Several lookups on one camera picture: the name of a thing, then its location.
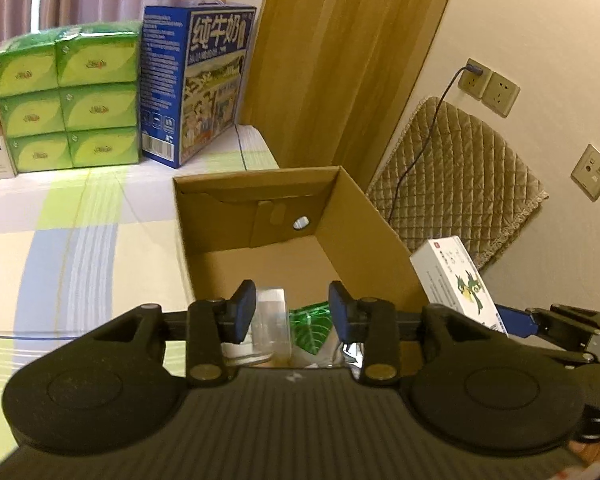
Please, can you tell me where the stack of green tissue boxes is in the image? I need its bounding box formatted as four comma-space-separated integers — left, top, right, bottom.
0, 20, 143, 173

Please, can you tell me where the checkered cloth desktop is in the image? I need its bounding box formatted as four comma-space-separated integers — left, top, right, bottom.
0, 122, 281, 456

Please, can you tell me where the beige round-port wall plate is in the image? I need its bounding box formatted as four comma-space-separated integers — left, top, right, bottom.
571, 144, 600, 202

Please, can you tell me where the silver green leaf bag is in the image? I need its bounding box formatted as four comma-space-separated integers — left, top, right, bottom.
287, 301, 366, 368

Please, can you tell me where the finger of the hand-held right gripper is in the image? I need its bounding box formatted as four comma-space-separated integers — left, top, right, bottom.
495, 304, 600, 367

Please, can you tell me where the charger plug with cable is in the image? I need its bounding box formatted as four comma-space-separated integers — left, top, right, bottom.
387, 58, 486, 223

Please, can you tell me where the cardboard box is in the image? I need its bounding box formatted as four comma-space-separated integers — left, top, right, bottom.
172, 166, 431, 376

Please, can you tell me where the clear plastic case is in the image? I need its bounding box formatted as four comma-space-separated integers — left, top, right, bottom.
250, 287, 293, 366

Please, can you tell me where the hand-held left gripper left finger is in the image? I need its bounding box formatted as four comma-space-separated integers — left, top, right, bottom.
92, 280, 258, 388

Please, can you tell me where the blue milk carton box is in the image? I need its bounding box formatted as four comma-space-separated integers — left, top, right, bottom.
139, 0, 257, 170

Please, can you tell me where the quilted beige cushion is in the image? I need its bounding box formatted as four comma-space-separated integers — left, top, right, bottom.
365, 96, 550, 273

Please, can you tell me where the long white green medicine box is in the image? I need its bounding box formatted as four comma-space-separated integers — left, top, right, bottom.
409, 236, 509, 336

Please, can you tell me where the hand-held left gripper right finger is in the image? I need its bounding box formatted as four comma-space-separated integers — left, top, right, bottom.
328, 280, 486, 388

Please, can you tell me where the golden brown curtain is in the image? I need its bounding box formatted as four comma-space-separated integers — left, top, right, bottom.
240, 0, 463, 196

